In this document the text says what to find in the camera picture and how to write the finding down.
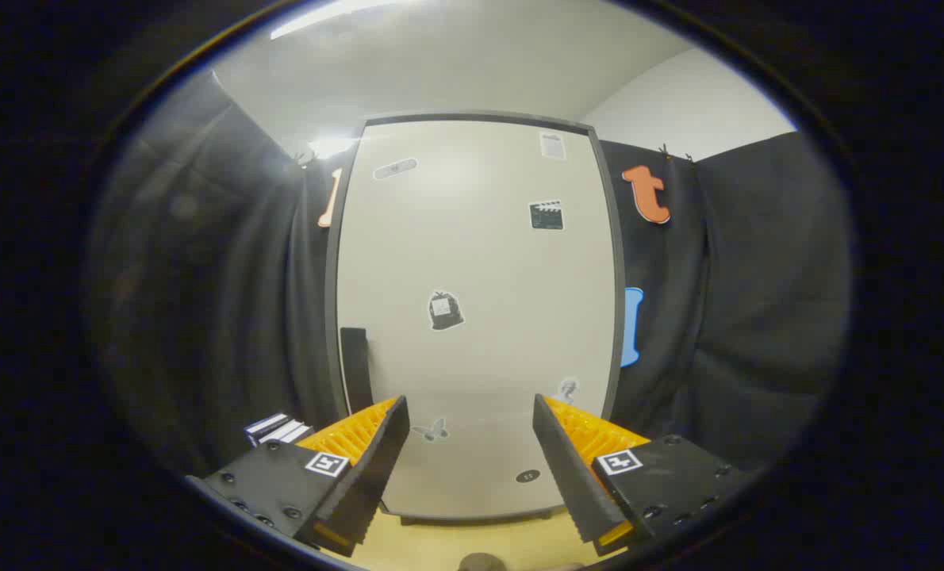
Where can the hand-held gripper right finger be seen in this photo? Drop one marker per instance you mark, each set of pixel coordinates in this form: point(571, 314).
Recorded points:
point(571, 484)

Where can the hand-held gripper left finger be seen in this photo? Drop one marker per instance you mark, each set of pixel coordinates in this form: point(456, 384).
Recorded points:
point(377, 476)

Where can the white shoe cabinet door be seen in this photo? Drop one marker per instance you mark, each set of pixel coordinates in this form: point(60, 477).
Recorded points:
point(472, 262)

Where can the stack of small books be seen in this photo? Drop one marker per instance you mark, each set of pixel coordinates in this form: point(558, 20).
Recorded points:
point(278, 430)

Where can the black backdrop cloth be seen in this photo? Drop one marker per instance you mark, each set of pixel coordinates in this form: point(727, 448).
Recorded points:
point(202, 277)

